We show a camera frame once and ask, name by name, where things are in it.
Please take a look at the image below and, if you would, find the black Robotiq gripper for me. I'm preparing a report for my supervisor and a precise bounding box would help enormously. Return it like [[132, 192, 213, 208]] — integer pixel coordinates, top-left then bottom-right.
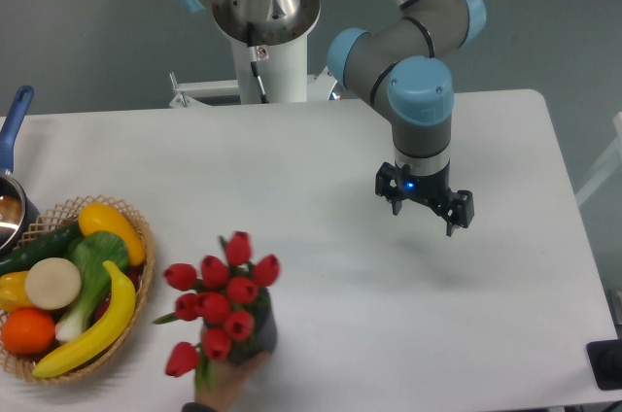
[[374, 162, 474, 237]]

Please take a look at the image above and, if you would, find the dark grey ribbed vase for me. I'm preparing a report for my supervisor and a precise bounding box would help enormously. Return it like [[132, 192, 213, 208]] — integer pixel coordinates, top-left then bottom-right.
[[227, 288, 278, 365]]

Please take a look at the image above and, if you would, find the red tulip bouquet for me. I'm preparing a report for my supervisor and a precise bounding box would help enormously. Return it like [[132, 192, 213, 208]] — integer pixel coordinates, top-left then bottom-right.
[[154, 231, 281, 391]]

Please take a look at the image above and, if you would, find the dark sleeve forearm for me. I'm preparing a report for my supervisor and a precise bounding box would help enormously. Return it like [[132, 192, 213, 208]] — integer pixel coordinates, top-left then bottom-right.
[[181, 402, 218, 412]]

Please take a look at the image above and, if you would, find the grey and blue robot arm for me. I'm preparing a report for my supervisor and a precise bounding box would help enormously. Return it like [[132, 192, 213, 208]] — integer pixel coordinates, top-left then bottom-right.
[[181, 0, 487, 232]]

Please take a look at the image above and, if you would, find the person's hand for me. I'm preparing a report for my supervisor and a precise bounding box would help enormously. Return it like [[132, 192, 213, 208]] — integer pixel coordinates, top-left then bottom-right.
[[194, 352, 270, 411]]

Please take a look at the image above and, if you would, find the black device at table edge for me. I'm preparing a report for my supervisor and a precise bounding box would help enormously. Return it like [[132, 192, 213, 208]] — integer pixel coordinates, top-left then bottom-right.
[[586, 339, 622, 391]]

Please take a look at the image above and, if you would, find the yellow banana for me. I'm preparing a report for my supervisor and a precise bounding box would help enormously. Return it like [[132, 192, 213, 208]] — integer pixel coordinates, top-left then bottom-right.
[[32, 260, 136, 379]]

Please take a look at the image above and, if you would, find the yellow lemon squash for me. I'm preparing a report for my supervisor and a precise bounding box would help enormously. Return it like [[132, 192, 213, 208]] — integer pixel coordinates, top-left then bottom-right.
[[78, 202, 146, 267]]

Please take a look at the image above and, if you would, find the green bok choy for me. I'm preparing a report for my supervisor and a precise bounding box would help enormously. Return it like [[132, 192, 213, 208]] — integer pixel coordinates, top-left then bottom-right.
[[55, 231, 128, 344]]

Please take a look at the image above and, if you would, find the green cucumber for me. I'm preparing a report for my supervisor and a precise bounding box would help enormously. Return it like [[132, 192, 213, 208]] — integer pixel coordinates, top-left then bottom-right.
[[1, 221, 83, 276]]

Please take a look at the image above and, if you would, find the beige round mushroom slice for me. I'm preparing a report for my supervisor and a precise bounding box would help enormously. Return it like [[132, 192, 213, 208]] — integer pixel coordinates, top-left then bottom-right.
[[24, 257, 82, 310]]

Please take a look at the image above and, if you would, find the orange fruit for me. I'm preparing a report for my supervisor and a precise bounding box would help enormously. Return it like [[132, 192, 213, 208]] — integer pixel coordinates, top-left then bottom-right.
[[1, 308, 55, 355]]

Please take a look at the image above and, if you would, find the yellow bell pepper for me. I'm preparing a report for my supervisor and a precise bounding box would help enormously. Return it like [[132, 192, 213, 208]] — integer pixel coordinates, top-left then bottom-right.
[[0, 271, 34, 313]]

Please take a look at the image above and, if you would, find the woven wicker basket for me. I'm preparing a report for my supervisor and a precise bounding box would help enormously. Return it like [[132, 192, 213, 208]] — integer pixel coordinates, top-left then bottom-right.
[[1, 195, 156, 385]]

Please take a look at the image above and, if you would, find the white frame at right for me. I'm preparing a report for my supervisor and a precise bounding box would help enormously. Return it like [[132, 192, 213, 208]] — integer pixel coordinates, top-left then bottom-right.
[[575, 112, 621, 207]]

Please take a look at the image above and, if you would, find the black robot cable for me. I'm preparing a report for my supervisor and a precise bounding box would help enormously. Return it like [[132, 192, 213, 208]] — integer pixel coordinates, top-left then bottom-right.
[[245, 21, 270, 105]]

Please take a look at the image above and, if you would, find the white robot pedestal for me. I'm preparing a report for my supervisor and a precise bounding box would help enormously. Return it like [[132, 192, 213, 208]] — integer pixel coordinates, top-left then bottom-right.
[[169, 0, 340, 108]]

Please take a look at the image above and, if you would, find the blue handled saucepan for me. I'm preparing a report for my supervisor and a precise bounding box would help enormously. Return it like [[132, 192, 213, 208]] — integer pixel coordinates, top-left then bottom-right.
[[1, 86, 39, 258]]

